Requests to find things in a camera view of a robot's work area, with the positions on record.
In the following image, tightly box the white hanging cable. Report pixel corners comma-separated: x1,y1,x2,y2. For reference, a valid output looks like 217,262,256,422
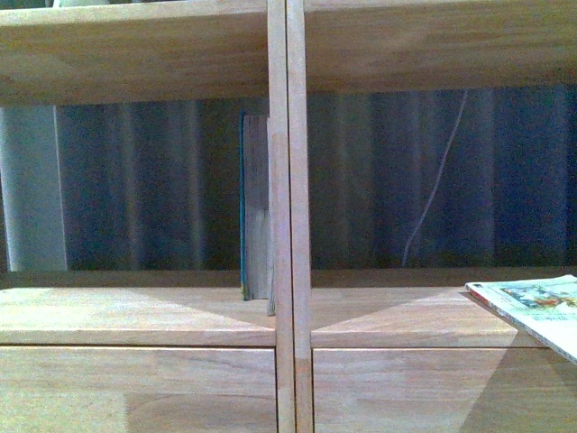
402,88,468,268

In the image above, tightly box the white red spine book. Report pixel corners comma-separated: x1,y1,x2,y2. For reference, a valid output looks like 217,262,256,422
465,274,576,363

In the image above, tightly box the wooden bookshelf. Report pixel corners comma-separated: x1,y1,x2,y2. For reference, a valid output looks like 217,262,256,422
1,1,576,432

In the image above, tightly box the teal cover book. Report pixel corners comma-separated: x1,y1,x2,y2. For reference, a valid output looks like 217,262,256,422
239,113,274,310

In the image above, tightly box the white vertical panel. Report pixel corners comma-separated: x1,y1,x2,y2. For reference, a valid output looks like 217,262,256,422
1,106,67,272

